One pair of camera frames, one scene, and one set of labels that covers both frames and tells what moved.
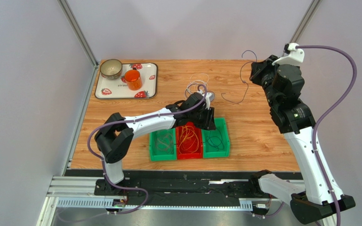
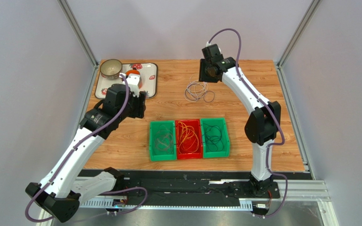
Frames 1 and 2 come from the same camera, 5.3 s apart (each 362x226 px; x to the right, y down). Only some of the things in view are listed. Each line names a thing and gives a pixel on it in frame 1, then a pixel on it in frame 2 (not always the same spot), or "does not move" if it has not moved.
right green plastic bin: x=216 y=142 does not move
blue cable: x=233 y=101 -> x=212 y=138
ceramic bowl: x=111 y=68 does not move
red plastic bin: x=189 y=141 does not move
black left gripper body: x=203 y=119 -> x=136 y=105
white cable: x=198 y=83 does not move
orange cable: x=190 y=141 does not move
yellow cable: x=189 y=141 does not move
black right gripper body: x=258 y=72 -> x=204 y=72
